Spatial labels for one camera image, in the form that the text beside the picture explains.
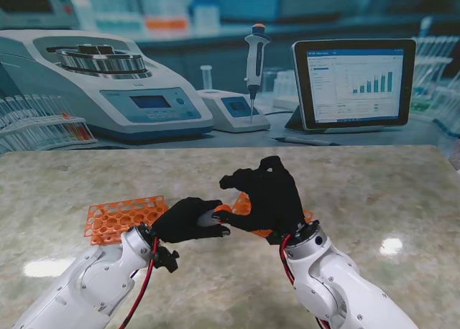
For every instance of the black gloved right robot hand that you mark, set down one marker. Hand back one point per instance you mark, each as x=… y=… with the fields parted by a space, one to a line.
x=273 y=199

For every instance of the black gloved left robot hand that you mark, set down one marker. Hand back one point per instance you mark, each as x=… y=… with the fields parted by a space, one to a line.
x=179 y=221

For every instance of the clear plastic test tube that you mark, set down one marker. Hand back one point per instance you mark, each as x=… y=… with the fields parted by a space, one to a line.
x=206 y=219

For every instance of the orange tube cap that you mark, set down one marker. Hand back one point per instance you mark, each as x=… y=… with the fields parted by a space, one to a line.
x=223 y=208

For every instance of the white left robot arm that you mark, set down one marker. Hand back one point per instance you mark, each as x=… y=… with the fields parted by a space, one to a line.
x=79 y=289

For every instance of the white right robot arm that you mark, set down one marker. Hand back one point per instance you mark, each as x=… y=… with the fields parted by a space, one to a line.
x=341 y=286

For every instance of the orange test tube rack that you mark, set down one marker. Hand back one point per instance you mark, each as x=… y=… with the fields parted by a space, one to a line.
x=242 y=205
x=108 y=221

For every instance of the printed laboratory backdrop banner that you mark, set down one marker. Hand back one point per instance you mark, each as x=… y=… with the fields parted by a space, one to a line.
x=230 y=56

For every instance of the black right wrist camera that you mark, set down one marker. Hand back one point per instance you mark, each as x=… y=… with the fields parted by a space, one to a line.
x=278 y=237

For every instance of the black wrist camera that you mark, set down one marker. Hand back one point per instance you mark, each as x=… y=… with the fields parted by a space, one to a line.
x=278 y=237
x=167 y=259

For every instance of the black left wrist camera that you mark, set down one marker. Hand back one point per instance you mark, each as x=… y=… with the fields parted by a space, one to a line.
x=167 y=259

